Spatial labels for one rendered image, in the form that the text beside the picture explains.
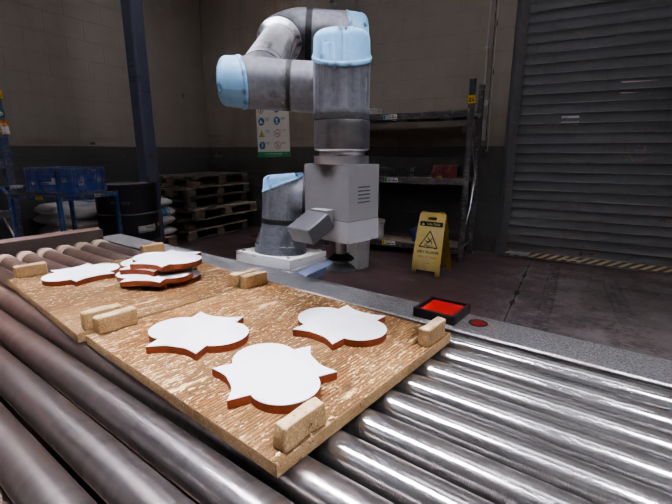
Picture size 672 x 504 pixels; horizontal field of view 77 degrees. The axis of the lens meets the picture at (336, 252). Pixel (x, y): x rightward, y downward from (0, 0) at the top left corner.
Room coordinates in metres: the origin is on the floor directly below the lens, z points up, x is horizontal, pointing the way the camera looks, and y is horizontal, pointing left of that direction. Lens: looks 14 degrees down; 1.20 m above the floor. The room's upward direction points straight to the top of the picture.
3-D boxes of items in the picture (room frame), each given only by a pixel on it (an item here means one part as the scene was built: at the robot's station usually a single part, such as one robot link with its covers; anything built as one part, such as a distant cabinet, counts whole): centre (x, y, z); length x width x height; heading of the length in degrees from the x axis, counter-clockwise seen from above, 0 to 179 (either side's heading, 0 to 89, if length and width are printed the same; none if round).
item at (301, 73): (0.69, 0.01, 1.29); 0.11 x 0.11 x 0.08; 1
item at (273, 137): (6.47, 0.94, 1.55); 0.61 x 0.02 x 0.91; 60
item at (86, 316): (0.61, 0.36, 0.95); 0.06 x 0.02 x 0.03; 139
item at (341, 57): (0.60, -0.01, 1.29); 0.09 x 0.08 x 0.11; 1
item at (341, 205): (0.58, 0.01, 1.14); 0.12 x 0.09 x 0.16; 136
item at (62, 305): (0.84, 0.42, 0.93); 0.41 x 0.35 x 0.02; 49
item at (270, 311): (0.58, 0.10, 0.93); 0.41 x 0.35 x 0.02; 51
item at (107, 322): (0.60, 0.33, 0.95); 0.06 x 0.02 x 0.03; 141
